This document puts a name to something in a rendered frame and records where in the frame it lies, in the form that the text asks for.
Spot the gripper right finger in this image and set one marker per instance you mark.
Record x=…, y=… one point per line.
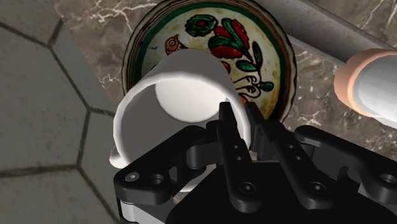
x=297, y=167

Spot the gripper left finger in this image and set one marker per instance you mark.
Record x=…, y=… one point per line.
x=231, y=161

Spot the white mug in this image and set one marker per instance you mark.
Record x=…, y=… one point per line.
x=186, y=93

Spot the peach and white cylinder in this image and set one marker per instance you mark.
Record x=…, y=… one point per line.
x=369, y=83

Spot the floral painted plate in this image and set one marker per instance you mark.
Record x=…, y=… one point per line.
x=263, y=34

